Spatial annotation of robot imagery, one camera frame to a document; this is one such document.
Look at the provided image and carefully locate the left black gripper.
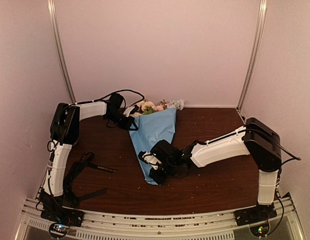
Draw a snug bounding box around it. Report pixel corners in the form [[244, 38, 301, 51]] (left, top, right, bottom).
[[105, 110, 138, 131]]

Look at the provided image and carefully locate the white rose stem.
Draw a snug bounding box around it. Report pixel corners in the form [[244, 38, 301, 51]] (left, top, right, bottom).
[[131, 99, 156, 118]]

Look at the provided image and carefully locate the blue wrapping paper sheet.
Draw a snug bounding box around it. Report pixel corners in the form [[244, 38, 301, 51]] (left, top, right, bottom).
[[128, 108, 178, 186]]

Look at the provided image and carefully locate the large pink peony stem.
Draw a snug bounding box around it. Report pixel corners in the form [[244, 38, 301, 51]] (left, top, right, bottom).
[[153, 99, 168, 112]]

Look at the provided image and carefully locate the light blue flower stem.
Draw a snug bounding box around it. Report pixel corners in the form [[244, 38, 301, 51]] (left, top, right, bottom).
[[166, 99, 185, 111]]

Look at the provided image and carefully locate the black ribbon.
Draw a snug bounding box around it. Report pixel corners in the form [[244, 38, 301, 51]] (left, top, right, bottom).
[[60, 150, 119, 208]]

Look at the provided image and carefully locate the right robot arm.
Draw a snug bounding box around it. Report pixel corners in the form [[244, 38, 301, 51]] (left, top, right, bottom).
[[138, 117, 301, 221]]

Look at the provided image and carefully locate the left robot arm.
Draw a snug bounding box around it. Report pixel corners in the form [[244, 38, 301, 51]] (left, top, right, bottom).
[[39, 90, 140, 222]]

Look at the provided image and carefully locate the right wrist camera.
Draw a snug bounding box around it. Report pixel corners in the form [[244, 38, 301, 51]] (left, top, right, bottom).
[[138, 151, 163, 170]]

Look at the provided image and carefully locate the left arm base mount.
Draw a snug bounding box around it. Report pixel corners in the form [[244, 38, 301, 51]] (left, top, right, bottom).
[[40, 207, 85, 239]]

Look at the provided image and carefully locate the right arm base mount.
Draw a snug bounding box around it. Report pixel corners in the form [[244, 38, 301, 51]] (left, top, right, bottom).
[[234, 203, 277, 238]]

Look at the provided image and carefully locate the aluminium front rail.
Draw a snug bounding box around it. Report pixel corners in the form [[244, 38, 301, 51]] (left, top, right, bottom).
[[19, 196, 301, 240]]

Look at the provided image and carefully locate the left aluminium frame post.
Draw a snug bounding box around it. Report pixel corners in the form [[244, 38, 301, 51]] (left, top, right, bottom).
[[47, 0, 76, 103]]

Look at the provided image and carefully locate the aluminium frame post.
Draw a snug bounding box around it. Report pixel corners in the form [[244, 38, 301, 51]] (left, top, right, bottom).
[[236, 0, 268, 114], [47, 0, 76, 103]]

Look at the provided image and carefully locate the right aluminium frame post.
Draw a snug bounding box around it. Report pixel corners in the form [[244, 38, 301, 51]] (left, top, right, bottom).
[[236, 0, 268, 114]]

